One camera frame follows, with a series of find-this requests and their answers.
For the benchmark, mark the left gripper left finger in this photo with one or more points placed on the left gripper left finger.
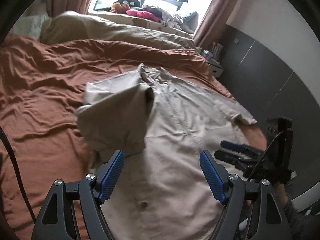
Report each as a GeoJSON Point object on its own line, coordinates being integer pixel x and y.
{"type": "Point", "coordinates": [57, 219]}

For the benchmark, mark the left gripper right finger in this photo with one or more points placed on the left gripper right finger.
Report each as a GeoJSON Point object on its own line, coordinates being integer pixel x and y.
{"type": "Point", "coordinates": [266, 218]}

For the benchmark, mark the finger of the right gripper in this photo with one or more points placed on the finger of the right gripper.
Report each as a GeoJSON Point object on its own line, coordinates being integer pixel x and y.
{"type": "Point", "coordinates": [235, 160]}
{"type": "Point", "coordinates": [234, 147]}

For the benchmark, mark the beige jacket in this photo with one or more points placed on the beige jacket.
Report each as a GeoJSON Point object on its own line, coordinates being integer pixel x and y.
{"type": "Point", "coordinates": [162, 123]}

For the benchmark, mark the clothes pile on sill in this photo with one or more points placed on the clothes pile on sill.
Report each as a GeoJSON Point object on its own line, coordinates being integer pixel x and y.
{"type": "Point", "coordinates": [181, 20]}

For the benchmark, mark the person right hand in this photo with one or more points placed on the person right hand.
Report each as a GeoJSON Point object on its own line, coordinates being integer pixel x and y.
{"type": "Point", "coordinates": [281, 194]}

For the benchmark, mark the white nightstand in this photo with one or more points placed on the white nightstand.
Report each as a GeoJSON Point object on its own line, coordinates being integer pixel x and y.
{"type": "Point", "coordinates": [215, 69]}

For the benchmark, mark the brown bed sheet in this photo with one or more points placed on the brown bed sheet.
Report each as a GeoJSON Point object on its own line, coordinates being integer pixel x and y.
{"type": "Point", "coordinates": [42, 86]}

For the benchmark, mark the right pink curtain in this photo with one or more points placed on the right pink curtain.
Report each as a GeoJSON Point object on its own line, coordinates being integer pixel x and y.
{"type": "Point", "coordinates": [213, 23]}

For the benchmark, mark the pink cloth on sill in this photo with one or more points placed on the pink cloth on sill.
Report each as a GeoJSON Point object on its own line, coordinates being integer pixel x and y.
{"type": "Point", "coordinates": [143, 14]}

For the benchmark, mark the stuffed toy on sill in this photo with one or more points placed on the stuffed toy on sill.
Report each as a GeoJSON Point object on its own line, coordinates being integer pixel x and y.
{"type": "Point", "coordinates": [119, 8]}

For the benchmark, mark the beige duvet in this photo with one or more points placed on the beige duvet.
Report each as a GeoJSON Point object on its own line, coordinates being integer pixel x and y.
{"type": "Point", "coordinates": [70, 26]}

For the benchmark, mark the light green pillow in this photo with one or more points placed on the light green pillow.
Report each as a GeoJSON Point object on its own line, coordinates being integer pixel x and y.
{"type": "Point", "coordinates": [30, 25]}

